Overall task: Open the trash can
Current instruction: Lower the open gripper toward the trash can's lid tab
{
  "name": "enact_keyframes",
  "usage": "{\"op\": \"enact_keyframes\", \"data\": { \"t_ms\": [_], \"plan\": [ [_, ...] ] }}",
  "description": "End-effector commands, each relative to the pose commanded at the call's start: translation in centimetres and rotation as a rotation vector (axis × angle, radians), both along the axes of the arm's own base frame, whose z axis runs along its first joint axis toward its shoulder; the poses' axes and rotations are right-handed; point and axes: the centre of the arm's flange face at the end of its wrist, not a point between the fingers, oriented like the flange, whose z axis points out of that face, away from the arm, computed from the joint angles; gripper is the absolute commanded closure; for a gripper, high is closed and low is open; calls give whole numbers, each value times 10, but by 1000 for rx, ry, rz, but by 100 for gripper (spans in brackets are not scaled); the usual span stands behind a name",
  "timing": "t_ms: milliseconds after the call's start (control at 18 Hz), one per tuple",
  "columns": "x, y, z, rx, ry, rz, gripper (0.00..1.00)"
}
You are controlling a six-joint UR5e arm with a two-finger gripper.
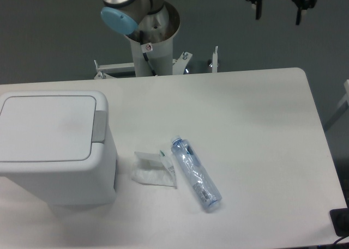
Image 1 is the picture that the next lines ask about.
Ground white push-lid trash can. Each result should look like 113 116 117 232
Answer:
1 90 118 205

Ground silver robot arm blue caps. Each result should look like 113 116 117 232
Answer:
100 0 317 77

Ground clear plastic water bottle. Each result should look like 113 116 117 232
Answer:
171 136 222 212

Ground white plastic wrapper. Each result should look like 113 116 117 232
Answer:
130 145 178 189

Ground black device at table edge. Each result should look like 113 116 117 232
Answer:
329 208 348 236

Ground white frame at right edge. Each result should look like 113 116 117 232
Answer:
323 79 349 132

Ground black cable on pedestal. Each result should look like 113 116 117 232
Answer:
139 29 159 77

